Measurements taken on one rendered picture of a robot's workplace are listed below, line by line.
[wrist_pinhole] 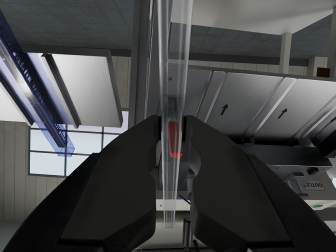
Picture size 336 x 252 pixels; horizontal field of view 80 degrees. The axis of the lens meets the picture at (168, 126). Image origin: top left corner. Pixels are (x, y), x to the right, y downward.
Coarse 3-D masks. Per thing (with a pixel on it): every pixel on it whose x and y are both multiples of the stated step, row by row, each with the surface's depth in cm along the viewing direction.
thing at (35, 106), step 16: (0, 16) 11; (0, 32) 11; (0, 48) 12; (16, 48) 12; (0, 64) 12; (16, 64) 12; (16, 80) 13; (32, 80) 14; (32, 96) 14; (32, 112) 16; (48, 112) 16; (48, 128) 17; (64, 144) 19
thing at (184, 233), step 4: (184, 220) 35; (188, 220) 35; (184, 224) 35; (188, 224) 34; (184, 228) 35; (188, 228) 34; (184, 232) 35; (188, 232) 35; (184, 236) 35; (188, 236) 35; (184, 240) 35; (188, 240) 35; (184, 244) 35; (188, 244) 35
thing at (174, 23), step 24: (168, 0) 8; (192, 0) 8; (168, 24) 8; (168, 48) 9; (168, 72) 10; (168, 96) 11; (168, 120) 12; (168, 144) 14; (168, 168) 17; (168, 192) 20; (168, 216) 25
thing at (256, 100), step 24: (192, 72) 29; (216, 72) 29; (240, 72) 29; (264, 72) 30; (192, 96) 32; (216, 96) 32; (240, 96) 33; (264, 96) 33; (288, 96) 33; (312, 96) 33; (216, 120) 37; (240, 120) 37; (264, 120) 37; (288, 120) 38; (312, 120) 38; (264, 144) 44; (312, 144) 45
